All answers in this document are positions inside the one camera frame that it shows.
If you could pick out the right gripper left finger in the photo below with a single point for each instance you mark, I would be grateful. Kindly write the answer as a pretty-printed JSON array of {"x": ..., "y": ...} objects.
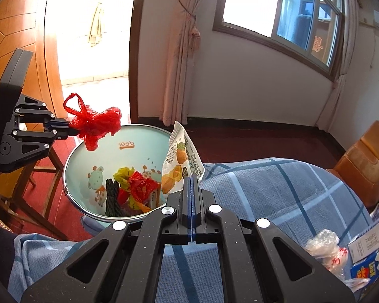
[{"x": 122, "y": 263}]

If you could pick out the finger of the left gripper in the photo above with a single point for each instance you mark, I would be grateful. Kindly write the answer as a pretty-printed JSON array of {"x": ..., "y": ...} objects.
[
  {"x": 27, "y": 145},
  {"x": 30, "y": 110}
]

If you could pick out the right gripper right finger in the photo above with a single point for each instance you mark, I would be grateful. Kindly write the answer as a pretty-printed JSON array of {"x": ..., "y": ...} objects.
[{"x": 258, "y": 262}]

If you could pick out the black foam net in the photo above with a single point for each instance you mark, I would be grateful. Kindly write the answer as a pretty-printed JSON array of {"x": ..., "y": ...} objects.
[{"x": 113, "y": 209}]

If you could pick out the orange snack wrapper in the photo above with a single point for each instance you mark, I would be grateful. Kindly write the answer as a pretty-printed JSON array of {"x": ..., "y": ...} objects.
[{"x": 137, "y": 206}]

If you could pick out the clear plastic bag red print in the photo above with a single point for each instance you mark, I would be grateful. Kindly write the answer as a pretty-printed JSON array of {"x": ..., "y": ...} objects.
[{"x": 324, "y": 247}]

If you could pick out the red foam fruit net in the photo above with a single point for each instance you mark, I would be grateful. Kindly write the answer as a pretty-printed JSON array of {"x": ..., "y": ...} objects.
[{"x": 139, "y": 188}]

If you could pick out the yellow wrapper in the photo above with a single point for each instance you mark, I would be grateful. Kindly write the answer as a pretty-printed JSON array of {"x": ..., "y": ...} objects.
[{"x": 122, "y": 176}]

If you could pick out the white fruit snack packet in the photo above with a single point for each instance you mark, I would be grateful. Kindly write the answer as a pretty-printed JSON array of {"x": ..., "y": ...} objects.
[{"x": 182, "y": 160}]

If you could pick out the mint green trash bin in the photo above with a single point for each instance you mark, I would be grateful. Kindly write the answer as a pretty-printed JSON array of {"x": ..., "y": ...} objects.
[{"x": 138, "y": 147}]

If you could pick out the wooden stool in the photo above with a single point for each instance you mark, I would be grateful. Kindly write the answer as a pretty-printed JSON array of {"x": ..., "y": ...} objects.
[{"x": 27, "y": 194}]

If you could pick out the blue plaid tablecloth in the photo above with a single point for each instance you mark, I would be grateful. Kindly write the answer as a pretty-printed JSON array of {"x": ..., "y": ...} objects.
[{"x": 298, "y": 198}]

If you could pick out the blue Look milk carton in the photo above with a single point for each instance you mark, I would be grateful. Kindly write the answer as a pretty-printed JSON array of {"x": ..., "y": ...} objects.
[{"x": 367, "y": 268}]

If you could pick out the white tall carton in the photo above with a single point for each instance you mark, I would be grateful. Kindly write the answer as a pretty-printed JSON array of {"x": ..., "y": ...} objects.
[{"x": 364, "y": 243}]

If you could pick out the orange leather armchair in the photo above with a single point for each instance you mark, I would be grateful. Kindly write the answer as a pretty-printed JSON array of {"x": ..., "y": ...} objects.
[{"x": 358, "y": 168}]

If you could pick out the pink curtain left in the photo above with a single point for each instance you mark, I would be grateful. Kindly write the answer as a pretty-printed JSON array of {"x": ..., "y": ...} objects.
[{"x": 184, "y": 41}]

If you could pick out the pink curtain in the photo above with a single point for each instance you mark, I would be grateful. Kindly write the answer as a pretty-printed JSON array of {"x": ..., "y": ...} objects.
[
  {"x": 351, "y": 24},
  {"x": 184, "y": 41}
]

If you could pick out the pink curtain right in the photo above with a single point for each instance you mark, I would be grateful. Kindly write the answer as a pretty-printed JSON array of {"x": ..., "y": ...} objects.
[{"x": 351, "y": 24}]

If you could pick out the window with dark frame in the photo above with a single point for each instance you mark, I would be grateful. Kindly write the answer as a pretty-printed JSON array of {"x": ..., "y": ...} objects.
[{"x": 309, "y": 31}]

